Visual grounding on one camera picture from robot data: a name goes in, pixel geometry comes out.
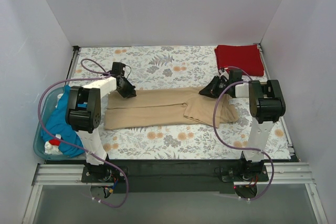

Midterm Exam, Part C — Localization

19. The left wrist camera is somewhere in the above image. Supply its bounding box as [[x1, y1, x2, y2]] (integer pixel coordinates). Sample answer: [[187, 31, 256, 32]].
[[109, 62, 126, 77]]

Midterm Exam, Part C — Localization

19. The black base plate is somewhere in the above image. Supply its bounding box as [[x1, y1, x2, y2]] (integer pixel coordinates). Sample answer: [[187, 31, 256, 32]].
[[81, 159, 271, 193]]

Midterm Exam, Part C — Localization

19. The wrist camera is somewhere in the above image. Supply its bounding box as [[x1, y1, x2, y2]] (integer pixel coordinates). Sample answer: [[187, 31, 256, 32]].
[[228, 69, 243, 83], [109, 62, 126, 77]]

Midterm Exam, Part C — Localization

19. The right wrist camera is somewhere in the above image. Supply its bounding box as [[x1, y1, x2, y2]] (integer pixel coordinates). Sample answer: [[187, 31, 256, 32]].
[[228, 69, 243, 83]]

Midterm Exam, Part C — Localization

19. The beige t shirt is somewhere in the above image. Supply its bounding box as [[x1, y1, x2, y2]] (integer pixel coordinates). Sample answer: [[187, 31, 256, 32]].
[[104, 87, 239, 130]]

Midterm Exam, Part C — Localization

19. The aluminium frame rail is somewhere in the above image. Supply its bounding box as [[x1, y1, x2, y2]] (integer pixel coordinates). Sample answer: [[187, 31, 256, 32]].
[[32, 163, 315, 186]]

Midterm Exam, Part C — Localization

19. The folded red t shirt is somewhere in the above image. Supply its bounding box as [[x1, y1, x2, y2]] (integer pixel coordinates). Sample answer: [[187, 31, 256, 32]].
[[214, 45, 264, 77]]

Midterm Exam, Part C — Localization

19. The blue t shirt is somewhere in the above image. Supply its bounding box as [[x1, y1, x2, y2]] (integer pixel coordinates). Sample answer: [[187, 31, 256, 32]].
[[40, 85, 84, 157]]

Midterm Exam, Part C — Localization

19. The teal plastic basket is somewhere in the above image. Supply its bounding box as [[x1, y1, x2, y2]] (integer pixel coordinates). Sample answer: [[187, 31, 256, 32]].
[[33, 86, 85, 161]]

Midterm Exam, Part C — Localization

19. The white and red garment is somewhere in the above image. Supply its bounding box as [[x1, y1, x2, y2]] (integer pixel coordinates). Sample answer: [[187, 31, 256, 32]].
[[44, 134, 62, 155]]

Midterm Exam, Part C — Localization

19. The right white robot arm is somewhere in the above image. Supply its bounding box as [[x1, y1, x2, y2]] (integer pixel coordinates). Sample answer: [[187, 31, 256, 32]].
[[199, 76, 286, 163]]

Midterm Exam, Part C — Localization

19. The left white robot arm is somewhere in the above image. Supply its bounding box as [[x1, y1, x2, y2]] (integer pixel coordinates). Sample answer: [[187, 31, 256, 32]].
[[65, 77, 136, 182]]

